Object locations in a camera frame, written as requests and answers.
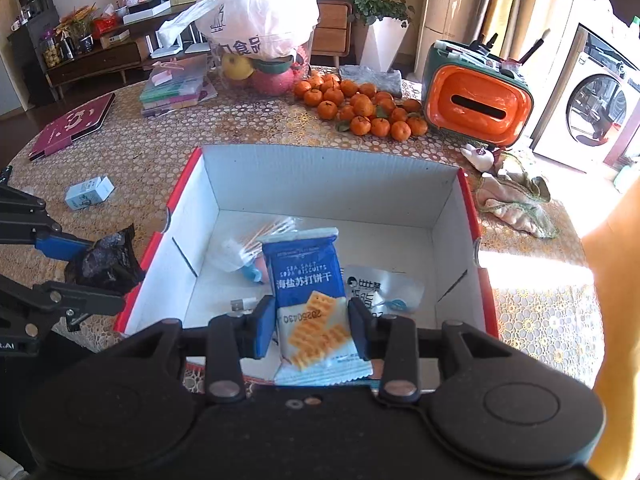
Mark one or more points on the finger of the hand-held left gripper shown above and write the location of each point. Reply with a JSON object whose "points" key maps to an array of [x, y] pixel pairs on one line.
{"points": [[75, 302], [55, 247]]}

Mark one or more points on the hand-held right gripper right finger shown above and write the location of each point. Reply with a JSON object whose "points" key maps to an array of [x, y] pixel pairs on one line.
{"points": [[360, 330]]}

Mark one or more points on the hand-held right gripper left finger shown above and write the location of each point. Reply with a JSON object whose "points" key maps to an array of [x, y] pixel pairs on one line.
{"points": [[261, 327]]}

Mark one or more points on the black crinkled plastic bag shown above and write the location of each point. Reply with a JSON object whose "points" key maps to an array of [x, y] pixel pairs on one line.
{"points": [[107, 260]]}

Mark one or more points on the pink and blue whale toy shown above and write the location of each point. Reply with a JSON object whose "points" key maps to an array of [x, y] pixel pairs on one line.
{"points": [[252, 272]]}

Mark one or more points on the white pouch with dark logo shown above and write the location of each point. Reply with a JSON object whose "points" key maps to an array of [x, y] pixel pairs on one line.
{"points": [[395, 285]]}

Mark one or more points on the blue biscuit packet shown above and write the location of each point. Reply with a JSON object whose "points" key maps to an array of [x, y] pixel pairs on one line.
{"points": [[305, 270]]}

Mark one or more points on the cotton swab bag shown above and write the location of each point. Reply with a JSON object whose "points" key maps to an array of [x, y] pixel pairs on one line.
{"points": [[240, 247]]}

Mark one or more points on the red cardboard box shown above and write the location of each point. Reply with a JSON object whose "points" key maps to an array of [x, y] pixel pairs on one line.
{"points": [[330, 185]]}

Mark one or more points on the light blue small carton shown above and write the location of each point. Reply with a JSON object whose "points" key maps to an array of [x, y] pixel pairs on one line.
{"points": [[90, 194]]}

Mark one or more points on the maroon tablet case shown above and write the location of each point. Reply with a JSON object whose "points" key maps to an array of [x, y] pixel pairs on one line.
{"points": [[72, 127]]}

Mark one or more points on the dark wooden TV cabinet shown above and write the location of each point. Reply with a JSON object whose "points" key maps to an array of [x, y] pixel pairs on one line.
{"points": [[95, 65]]}

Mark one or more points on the snack jar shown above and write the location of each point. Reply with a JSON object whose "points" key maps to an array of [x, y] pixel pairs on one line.
{"points": [[50, 52]]}

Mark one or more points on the stack of books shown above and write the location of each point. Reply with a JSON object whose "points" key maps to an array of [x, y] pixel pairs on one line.
{"points": [[177, 95]]}

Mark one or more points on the small pink packet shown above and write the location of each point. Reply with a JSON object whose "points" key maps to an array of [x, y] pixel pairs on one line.
{"points": [[161, 79]]}

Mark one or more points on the crumpled floral cloth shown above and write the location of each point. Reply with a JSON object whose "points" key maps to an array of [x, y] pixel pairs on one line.
{"points": [[515, 200]]}

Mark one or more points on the small white unicorn toy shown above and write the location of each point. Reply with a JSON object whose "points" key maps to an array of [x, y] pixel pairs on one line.
{"points": [[477, 157]]}

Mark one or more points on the black rack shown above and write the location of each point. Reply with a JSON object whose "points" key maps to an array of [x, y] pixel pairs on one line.
{"points": [[27, 35]]}

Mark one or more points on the small white and brown box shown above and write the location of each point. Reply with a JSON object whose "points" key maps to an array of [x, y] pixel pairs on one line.
{"points": [[114, 39]]}

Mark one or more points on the pile of tangerines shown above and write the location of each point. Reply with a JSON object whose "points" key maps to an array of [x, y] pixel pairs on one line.
{"points": [[362, 107]]}

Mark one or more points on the white router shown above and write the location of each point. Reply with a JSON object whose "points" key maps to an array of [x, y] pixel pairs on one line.
{"points": [[197, 46], [167, 47]]}

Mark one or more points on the red apple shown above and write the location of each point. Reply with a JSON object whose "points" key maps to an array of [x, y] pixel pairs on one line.
{"points": [[272, 82]]}

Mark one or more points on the grey folded cloth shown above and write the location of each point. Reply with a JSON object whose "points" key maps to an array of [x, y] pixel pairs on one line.
{"points": [[372, 80]]}

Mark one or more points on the white flat box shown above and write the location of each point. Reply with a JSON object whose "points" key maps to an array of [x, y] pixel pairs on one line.
{"points": [[146, 12]]}

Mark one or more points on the orange and green tissue box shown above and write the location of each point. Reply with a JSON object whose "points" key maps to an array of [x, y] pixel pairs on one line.
{"points": [[475, 105]]}

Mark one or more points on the clear fruit container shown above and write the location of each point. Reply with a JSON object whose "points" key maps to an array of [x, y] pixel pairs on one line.
{"points": [[295, 75]]}

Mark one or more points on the yellow apple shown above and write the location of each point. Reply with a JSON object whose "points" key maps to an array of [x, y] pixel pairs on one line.
{"points": [[237, 66]]}

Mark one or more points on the green bowl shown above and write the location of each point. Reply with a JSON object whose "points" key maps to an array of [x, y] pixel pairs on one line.
{"points": [[272, 65]]}

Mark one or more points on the potted green plant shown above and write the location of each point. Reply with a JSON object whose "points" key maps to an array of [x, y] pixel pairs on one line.
{"points": [[382, 45]]}

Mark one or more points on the light wooden drawer cabinet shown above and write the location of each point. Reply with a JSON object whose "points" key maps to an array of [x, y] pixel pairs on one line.
{"points": [[331, 35]]}

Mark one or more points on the white plastic bag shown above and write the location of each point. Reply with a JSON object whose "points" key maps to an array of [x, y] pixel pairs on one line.
{"points": [[260, 10]]}

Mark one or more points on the white washing machine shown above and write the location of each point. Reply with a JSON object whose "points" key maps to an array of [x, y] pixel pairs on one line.
{"points": [[590, 105]]}

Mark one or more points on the makeup brush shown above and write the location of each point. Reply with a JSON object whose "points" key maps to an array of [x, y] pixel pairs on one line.
{"points": [[532, 47]]}

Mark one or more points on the beige floor air conditioner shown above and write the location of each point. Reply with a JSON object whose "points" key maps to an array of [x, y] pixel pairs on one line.
{"points": [[450, 10]]}

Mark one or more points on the brown curtain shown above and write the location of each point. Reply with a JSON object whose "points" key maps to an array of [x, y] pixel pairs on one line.
{"points": [[502, 5]]}

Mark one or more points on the green cap bottle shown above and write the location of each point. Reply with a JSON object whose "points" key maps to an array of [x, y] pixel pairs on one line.
{"points": [[634, 25]]}

